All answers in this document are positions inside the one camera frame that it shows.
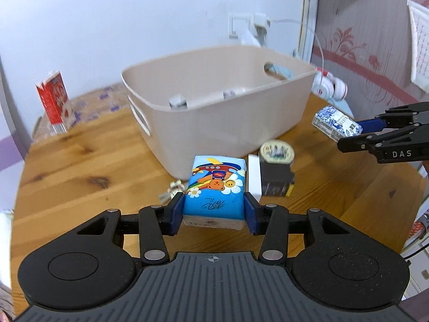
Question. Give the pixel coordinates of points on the purple patterned cloth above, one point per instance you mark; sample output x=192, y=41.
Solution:
x=97, y=102

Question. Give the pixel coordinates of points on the round patterned tin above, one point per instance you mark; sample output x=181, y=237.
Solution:
x=276, y=151

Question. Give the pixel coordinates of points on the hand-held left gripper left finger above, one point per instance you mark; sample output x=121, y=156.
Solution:
x=176, y=213

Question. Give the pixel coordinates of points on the white and red headphones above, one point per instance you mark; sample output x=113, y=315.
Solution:
x=331, y=87

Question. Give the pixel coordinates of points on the red and white carton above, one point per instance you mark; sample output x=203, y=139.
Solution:
x=55, y=102

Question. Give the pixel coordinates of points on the blue cartoon bear tissue pack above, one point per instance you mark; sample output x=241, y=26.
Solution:
x=216, y=187

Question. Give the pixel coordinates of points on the small clear wrapped item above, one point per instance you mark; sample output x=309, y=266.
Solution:
x=174, y=187

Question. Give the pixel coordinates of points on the light blue cloth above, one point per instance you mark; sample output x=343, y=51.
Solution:
x=343, y=106

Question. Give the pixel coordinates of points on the blue and white patterned box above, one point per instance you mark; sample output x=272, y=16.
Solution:
x=335, y=120

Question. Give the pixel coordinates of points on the beige plastic basket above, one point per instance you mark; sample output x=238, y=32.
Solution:
x=218, y=130

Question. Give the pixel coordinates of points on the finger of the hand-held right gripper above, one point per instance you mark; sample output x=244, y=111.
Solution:
x=368, y=124
x=355, y=143

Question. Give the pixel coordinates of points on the black box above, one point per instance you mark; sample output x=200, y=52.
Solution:
x=276, y=179

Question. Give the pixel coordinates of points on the white plug charger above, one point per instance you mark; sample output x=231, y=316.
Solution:
x=261, y=22

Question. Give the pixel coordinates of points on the white wall outlet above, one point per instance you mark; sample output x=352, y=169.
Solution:
x=238, y=23

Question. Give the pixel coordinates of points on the white flat box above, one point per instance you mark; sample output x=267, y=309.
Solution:
x=254, y=177

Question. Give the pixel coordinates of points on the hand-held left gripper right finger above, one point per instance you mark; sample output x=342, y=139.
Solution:
x=251, y=216

